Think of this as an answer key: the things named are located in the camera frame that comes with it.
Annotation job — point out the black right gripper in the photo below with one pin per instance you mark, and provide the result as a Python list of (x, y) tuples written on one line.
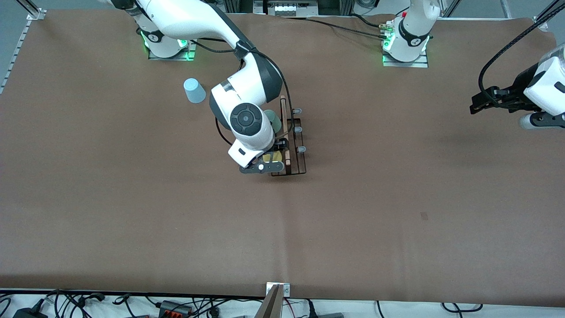
[(280, 145)]

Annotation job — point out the yellow plastic cup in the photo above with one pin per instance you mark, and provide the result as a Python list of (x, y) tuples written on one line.
[(271, 157)]

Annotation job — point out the aluminium frame rail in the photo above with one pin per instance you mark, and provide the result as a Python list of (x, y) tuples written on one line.
[(17, 48), (543, 20)]

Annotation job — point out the black power adapter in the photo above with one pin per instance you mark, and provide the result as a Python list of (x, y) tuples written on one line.
[(28, 313)]

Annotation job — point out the light blue plastic cup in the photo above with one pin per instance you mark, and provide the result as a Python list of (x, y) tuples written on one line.
[(194, 91)]

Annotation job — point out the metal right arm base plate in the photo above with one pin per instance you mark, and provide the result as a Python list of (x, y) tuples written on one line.
[(190, 48)]

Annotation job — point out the small metal bracket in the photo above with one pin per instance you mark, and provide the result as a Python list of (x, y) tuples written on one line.
[(286, 289)]

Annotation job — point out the pale green plastic cup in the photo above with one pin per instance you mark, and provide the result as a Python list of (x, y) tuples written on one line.
[(274, 120)]

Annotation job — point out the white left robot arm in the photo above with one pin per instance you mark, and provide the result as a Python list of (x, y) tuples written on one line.
[(412, 35)]

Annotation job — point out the white power strip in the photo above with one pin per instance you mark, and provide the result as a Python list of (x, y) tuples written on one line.
[(284, 8)]

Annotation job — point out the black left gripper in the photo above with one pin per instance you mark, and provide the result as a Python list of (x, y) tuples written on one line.
[(522, 85)]

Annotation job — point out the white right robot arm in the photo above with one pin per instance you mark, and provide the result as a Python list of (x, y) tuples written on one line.
[(247, 88)]

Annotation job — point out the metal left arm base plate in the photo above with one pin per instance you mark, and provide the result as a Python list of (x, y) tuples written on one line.
[(406, 63)]

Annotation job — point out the black orange connector box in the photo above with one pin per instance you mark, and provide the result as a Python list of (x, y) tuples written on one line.
[(174, 308)]

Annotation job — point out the grey camera post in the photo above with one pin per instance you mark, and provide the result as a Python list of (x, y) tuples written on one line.
[(270, 307)]

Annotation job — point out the brown table cover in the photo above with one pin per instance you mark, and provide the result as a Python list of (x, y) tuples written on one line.
[(331, 238)]

